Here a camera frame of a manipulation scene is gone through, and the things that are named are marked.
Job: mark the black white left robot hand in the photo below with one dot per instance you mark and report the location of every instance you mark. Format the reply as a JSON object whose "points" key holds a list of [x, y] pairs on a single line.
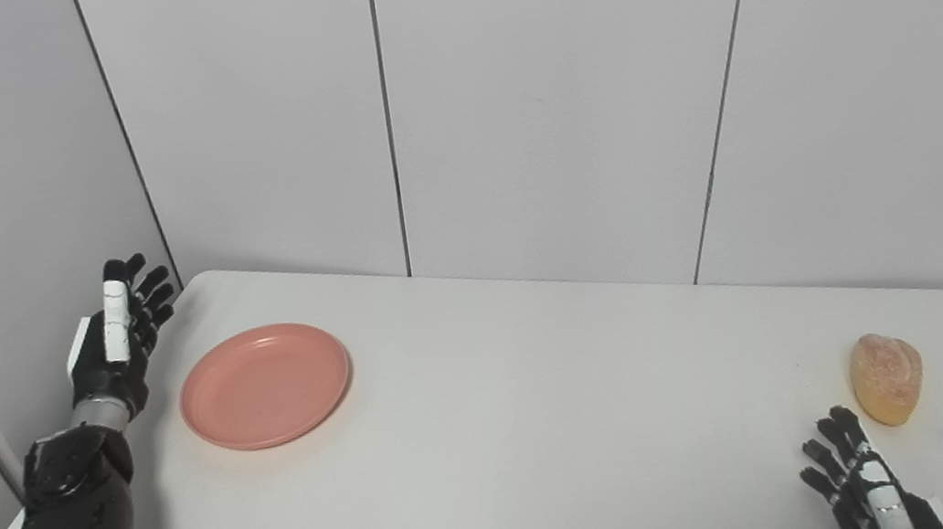
{"points": [[104, 376]]}

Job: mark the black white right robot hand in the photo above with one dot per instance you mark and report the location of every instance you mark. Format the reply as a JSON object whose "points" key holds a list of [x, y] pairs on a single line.
{"points": [[855, 497]]}

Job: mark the golden bread roll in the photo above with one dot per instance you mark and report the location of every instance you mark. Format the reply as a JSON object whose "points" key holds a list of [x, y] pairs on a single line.
{"points": [[887, 379]]}

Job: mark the pink round plate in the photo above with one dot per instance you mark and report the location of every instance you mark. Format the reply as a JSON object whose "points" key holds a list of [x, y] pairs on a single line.
{"points": [[265, 386]]}

